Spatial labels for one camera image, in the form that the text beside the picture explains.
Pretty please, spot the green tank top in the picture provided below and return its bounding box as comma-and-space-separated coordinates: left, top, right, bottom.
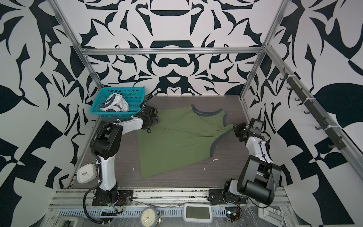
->
138, 105, 233, 178

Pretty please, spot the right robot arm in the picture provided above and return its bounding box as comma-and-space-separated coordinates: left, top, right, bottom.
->
223, 118, 282, 209

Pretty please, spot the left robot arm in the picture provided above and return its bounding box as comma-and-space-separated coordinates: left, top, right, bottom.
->
90, 105, 159, 200

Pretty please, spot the white grey tank top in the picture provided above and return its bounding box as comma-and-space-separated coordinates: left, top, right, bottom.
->
100, 93, 129, 112

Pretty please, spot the teal plastic basket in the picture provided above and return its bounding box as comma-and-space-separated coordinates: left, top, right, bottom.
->
90, 87, 145, 119

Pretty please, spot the white round plastic object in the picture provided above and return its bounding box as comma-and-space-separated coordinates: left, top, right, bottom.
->
77, 164, 97, 184

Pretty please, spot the white digital timer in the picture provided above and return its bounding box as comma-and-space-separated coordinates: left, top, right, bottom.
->
183, 203, 213, 224

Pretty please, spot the round analog clock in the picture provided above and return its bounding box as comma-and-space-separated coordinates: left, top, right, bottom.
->
140, 207, 159, 227

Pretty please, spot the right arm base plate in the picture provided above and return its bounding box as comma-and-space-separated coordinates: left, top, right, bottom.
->
207, 189, 247, 205

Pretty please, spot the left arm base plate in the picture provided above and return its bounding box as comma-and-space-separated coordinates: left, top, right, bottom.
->
92, 189, 133, 206

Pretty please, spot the white plastic bracket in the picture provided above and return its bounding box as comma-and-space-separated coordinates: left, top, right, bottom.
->
258, 207, 284, 227

